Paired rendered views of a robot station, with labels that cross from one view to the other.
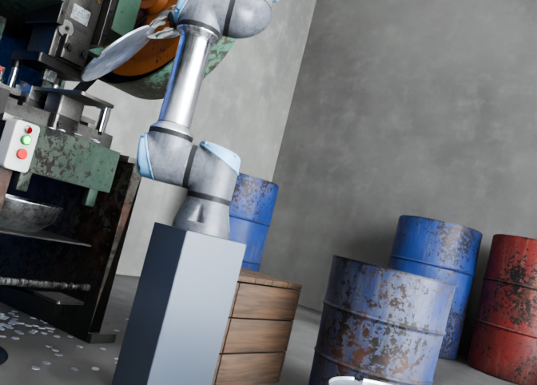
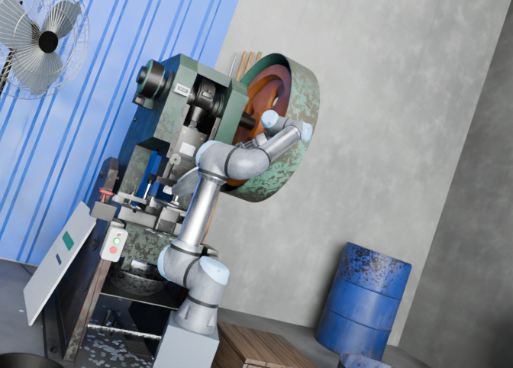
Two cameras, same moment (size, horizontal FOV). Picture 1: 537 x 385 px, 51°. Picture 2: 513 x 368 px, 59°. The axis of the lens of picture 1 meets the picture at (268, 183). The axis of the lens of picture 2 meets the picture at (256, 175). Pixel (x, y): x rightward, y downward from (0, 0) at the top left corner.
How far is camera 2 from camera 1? 83 cm
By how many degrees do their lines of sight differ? 30
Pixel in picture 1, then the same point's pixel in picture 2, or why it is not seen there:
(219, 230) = (198, 327)
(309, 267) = (454, 340)
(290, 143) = (446, 222)
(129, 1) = (223, 137)
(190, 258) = (169, 346)
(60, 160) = (154, 251)
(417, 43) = not seen: outside the picture
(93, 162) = not seen: hidden behind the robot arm
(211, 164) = (199, 276)
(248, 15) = (239, 165)
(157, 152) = (168, 263)
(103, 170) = not seen: hidden behind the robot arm
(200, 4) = (208, 157)
